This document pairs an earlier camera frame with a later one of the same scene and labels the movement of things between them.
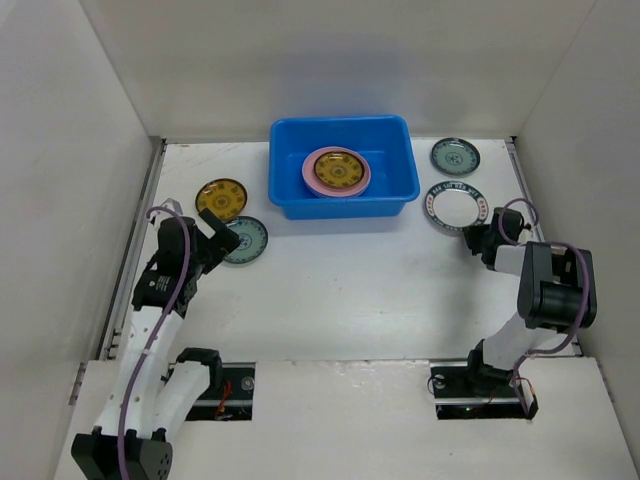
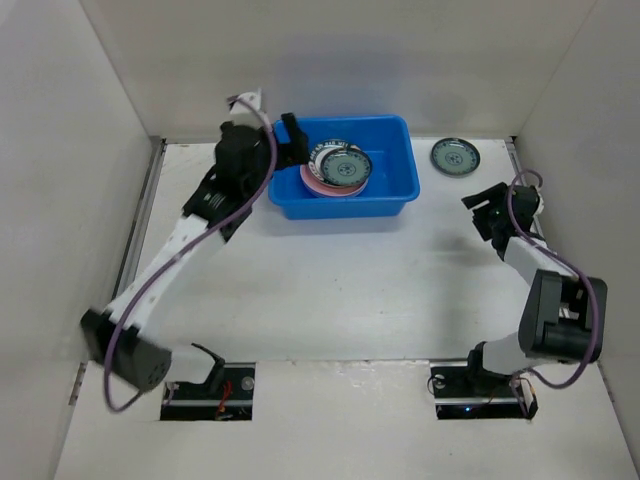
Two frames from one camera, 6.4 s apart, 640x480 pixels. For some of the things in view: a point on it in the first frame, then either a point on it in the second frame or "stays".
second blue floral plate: x=455 y=157 stays
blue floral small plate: x=253 y=238 → x=346 y=167
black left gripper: x=224 y=238 → x=295 y=151
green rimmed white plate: x=455 y=205 → x=317 y=154
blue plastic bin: x=345 y=167 stays
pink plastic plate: x=312 y=182 stays
